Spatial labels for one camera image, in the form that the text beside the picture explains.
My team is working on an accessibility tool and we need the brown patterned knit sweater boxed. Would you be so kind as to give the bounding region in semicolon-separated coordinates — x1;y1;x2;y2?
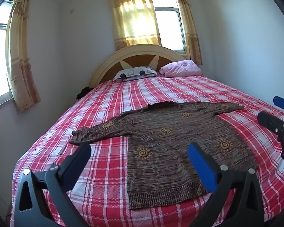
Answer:
69;101;258;210

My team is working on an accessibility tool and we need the grey patterned pillow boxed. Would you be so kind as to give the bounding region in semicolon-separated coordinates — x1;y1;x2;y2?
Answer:
113;66;157;81

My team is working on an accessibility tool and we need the window behind headboard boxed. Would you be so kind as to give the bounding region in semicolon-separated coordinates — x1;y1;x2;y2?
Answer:
150;0;188;54

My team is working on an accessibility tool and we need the red plaid bed sheet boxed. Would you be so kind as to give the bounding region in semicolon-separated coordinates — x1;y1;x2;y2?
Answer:
11;74;284;227

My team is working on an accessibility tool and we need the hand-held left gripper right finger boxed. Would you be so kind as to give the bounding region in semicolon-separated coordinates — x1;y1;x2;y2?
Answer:
188;142;267;227

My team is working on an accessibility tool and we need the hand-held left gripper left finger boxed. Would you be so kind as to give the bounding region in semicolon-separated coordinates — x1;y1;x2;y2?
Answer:
13;142;93;227

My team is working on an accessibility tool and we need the cream arched headboard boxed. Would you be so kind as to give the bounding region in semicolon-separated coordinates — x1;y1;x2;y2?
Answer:
89;44;187;88

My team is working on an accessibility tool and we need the dark cloth beside bed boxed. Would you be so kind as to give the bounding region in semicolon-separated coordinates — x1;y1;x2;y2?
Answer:
76;87;94;100

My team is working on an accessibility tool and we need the pink pillow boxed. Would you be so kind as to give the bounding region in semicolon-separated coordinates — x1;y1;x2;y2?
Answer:
159;60;203;78

